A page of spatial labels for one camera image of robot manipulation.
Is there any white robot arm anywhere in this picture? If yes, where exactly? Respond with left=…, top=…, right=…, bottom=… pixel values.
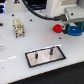
left=5, top=0, right=84, bottom=35

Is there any beige connector block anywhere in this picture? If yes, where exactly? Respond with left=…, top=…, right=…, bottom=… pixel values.
left=13, top=18, right=25, bottom=36

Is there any white board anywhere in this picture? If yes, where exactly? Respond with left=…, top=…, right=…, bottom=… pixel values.
left=0, top=12, right=84, bottom=84

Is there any left metal peg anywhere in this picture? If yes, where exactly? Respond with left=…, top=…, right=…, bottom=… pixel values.
left=34, top=53, right=39, bottom=62

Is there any blue gear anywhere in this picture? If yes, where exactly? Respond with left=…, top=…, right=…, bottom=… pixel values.
left=68, top=27, right=83, bottom=36

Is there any peg base plate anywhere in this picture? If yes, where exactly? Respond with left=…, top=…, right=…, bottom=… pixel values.
left=25, top=46, right=65, bottom=67

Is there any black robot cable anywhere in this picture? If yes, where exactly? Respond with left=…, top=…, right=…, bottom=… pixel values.
left=21, top=0, right=68, bottom=22

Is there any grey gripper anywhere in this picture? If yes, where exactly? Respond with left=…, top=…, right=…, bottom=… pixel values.
left=63, top=7, right=84, bottom=34

